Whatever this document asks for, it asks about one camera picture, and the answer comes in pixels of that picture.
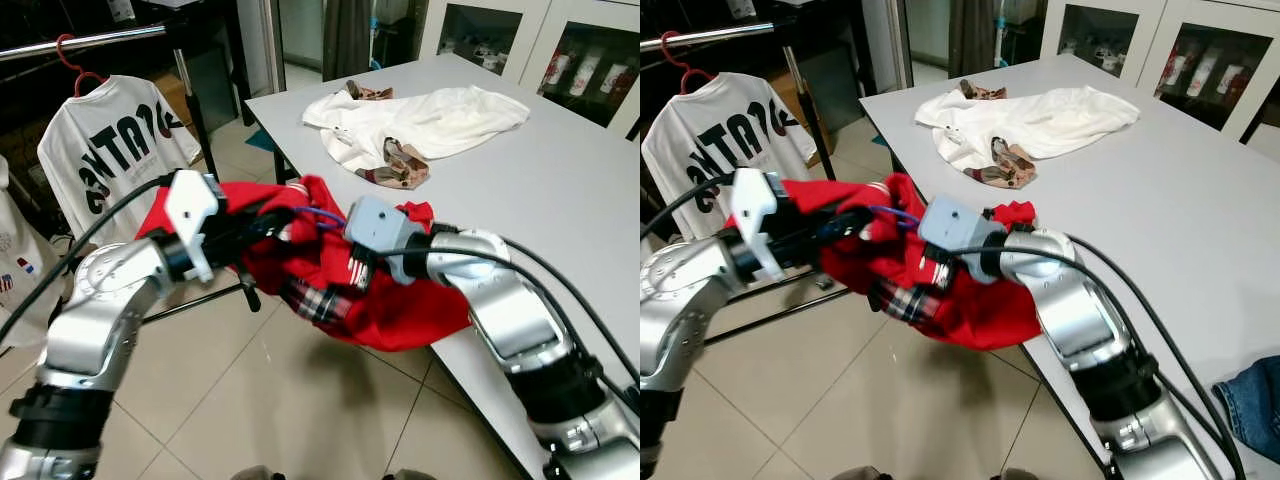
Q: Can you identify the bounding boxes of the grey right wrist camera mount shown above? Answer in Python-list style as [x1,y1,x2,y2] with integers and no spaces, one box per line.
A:
[918,195,1001,286]
[343,195,431,286]

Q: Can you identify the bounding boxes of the grey curtain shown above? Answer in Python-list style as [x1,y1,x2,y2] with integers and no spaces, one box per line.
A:
[322,0,373,81]
[948,0,999,79]

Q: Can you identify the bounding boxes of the red shirt white stripes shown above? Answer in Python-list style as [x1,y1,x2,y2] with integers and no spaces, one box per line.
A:
[135,175,471,353]
[765,172,1041,351]

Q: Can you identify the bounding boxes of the white crumpled garment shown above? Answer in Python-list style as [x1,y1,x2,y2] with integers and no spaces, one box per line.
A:
[915,85,1141,186]
[302,85,531,191]

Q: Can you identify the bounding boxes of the white glass door cabinet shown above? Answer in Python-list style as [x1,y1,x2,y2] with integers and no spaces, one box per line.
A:
[1040,0,1280,141]
[420,0,641,136]

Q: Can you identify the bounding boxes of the chrome and black clothes rack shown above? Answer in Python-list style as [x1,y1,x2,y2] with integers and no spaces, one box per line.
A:
[0,10,263,323]
[640,10,841,348]

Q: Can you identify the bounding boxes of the blue denim shorts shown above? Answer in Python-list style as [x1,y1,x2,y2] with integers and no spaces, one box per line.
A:
[1213,355,1280,463]

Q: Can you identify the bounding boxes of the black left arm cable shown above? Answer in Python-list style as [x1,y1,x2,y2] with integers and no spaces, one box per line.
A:
[0,175,176,346]
[640,175,741,241]

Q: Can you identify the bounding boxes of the white t-shirt black print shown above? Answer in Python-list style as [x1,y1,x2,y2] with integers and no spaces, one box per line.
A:
[38,75,203,246]
[642,72,819,216]

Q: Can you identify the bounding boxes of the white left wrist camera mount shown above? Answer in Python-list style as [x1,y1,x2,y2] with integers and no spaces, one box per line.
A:
[163,170,223,284]
[730,168,779,283]

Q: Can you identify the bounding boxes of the red plastic hanger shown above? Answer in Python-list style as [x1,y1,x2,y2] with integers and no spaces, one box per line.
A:
[660,30,723,96]
[55,33,109,99]

